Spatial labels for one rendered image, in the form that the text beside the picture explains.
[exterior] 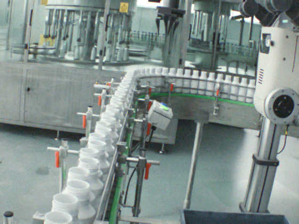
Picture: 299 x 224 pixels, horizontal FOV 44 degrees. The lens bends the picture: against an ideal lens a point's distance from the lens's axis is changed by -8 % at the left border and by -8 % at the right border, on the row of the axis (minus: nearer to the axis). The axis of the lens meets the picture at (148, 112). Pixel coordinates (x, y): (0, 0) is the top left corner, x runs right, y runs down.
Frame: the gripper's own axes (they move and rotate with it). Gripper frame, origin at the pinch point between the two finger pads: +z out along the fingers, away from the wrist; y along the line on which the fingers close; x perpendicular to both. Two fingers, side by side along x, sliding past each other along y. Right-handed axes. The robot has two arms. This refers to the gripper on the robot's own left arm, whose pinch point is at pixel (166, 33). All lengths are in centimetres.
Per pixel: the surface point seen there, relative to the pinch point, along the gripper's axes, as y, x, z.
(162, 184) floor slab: 24, 219, 138
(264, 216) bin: 34, -39, 45
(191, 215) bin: 13, -39, 47
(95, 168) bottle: -11, -70, 26
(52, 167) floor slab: -85, 224, 141
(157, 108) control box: 1.1, 13.4, 28.5
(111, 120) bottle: -12.0, -35.1, 24.5
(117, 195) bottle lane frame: -8, -45, 41
